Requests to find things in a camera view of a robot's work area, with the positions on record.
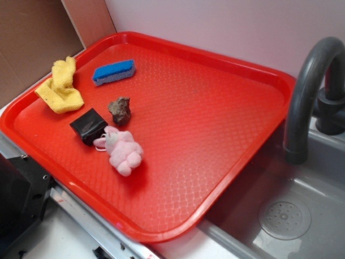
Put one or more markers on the yellow cloth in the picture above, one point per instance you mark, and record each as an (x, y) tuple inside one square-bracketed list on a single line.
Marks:
[(58, 91)]

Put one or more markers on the pink plush bunny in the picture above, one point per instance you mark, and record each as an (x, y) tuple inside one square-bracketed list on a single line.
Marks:
[(125, 154)]

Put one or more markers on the grey faucet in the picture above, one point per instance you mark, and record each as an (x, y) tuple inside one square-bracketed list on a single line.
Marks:
[(318, 92)]

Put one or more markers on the brown rock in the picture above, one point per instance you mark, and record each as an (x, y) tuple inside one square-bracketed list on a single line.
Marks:
[(120, 111)]

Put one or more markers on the sink drain strainer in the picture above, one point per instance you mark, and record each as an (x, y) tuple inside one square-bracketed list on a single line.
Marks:
[(284, 218)]

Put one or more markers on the black cube box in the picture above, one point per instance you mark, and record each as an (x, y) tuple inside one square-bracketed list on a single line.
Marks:
[(89, 127)]

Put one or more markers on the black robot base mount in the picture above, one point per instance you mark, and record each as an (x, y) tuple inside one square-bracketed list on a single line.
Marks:
[(25, 188)]

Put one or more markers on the grey sink basin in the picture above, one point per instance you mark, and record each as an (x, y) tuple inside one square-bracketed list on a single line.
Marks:
[(318, 183)]

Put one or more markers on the red plastic tray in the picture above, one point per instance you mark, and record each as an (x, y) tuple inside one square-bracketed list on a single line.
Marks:
[(200, 117)]

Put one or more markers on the blue sponge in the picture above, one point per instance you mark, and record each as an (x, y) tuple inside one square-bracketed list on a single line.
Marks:
[(114, 72)]

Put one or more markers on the brown cardboard panel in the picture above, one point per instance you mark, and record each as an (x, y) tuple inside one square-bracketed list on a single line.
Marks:
[(34, 34)]

